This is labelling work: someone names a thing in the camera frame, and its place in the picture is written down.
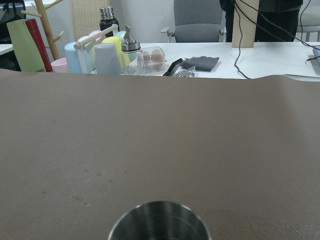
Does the steel jigger measuring cup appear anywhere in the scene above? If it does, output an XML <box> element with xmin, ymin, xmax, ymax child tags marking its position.
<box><xmin>108</xmin><ymin>200</ymin><xmax>212</xmax><ymax>240</ymax></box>

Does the small steel round tin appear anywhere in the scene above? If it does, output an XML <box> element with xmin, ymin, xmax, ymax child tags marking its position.
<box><xmin>176</xmin><ymin>70</ymin><xmax>195</xmax><ymax>78</ymax></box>

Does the egg carton clear plastic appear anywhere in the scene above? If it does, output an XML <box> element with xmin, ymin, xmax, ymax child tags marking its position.
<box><xmin>141</xmin><ymin>46</ymin><xmax>166</xmax><ymax>74</ymax></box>

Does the glass oil dispenser bottle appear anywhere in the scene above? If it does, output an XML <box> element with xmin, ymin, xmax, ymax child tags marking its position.
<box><xmin>121</xmin><ymin>25</ymin><xmax>145</xmax><ymax>76</ymax></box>

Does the grey folded cloth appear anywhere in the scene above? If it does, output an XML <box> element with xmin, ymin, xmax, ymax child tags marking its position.
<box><xmin>182</xmin><ymin>56</ymin><xmax>220</xmax><ymax>72</ymax></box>

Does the light blue cup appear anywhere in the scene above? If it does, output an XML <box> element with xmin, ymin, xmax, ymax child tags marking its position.
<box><xmin>64</xmin><ymin>41</ymin><xmax>92</xmax><ymax>74</ymax></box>

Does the grey office chair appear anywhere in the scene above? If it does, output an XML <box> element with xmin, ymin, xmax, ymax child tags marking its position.
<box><xmin>160</xmin><ymin>0</ymin><xmax>226</xmax><ymax>43</ymax></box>

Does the black thermos bottle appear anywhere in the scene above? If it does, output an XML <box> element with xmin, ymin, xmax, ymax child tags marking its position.
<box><xmin>99</xmin><ymin>6</ymin><xmax>119</xmax><ymax>31</ymax></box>

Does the wooden board upright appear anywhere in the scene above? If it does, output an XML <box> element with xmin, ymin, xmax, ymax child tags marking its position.
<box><xmin>232</xmin><ymin>0</ymin><xmax>259</xmax><ymax>48</ymax></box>

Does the green paper bag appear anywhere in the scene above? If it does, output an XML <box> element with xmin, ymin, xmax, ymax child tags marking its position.
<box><xmin>6</xmin><ymin>19</ymin><xmax>45</xmax><ymax>72</ymax></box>

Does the person in black clothes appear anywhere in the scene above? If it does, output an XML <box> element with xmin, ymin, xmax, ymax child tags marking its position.
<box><xmin>219</xmin><ymin>0</ymin><xmax>304</xmax><ymax>43</ymax></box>

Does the red bottle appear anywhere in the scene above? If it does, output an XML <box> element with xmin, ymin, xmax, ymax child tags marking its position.
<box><xmin>25</xmin><ymin>18</ymin><xmax>53</xmax><ymax>72</ymax></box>

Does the wooden mug tree stand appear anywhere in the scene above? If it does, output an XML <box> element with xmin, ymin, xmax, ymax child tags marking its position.
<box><xmin>20</xmin><ymin>0</ymin><xmax>64</xmax><ymax>60</ymax></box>

